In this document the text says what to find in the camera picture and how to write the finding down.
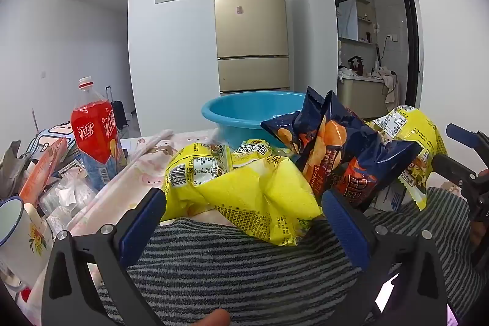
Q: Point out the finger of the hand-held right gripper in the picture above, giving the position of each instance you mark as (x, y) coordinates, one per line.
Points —
(462, 133)
(449, 165)

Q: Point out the hanging towel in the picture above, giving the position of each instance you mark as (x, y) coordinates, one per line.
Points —
(390, 89)

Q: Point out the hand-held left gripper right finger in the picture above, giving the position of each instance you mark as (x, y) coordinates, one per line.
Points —
(345, 230)

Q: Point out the red soda bottle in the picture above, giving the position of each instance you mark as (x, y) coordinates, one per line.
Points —
(95, 135)

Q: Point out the gold three-door refrigerator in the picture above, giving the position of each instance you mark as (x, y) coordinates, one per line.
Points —
(248, 28)

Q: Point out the person's left hand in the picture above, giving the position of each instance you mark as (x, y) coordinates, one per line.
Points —
(216, 318)

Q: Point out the bathroom mirror cabinet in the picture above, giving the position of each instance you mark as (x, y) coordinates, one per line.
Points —
(351, 16)

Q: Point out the blue plastic basin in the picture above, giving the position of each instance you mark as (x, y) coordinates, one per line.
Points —
(237, 116)

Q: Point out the large dark blue chip bag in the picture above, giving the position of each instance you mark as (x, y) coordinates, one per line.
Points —
(355, 154)

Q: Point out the yellow snack bag with barcode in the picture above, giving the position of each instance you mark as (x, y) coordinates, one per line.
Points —
(191, 165)

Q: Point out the white enamel mug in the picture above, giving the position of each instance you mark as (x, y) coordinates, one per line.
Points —
(23, 234)

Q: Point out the small dark blue chip bag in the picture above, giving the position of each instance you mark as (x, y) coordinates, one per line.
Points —
(294, 127)

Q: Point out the grey striped cloth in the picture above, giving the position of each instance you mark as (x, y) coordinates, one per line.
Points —
(237, 272)

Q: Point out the dark suitcase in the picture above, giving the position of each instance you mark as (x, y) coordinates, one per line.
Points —
(116, 112)

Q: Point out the grey paper bag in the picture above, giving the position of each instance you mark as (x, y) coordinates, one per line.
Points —
(13, 169)

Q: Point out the beige bathroom cabinet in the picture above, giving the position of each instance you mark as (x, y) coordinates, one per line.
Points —
(363, 97)

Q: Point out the clear plastic bags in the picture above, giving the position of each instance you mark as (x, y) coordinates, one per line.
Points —
(65, 196)

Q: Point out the cartoon printed box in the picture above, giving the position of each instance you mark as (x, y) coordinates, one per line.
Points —
(57, 135)

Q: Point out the orange cardboard box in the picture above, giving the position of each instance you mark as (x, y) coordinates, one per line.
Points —
(44, 169)

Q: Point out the yellow snack bag white label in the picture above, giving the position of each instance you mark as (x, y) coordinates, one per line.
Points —
(416, 127)

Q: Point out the white blue packet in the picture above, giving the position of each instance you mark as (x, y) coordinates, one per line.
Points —
(389, 198)

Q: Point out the large yellow snack bag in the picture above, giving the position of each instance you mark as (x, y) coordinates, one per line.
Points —
(259, 196)

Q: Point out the yellow snack bag green print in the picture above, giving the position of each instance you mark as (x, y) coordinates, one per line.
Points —
(252, 150)

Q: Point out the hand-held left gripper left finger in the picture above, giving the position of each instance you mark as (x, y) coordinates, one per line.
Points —
(143, 226)

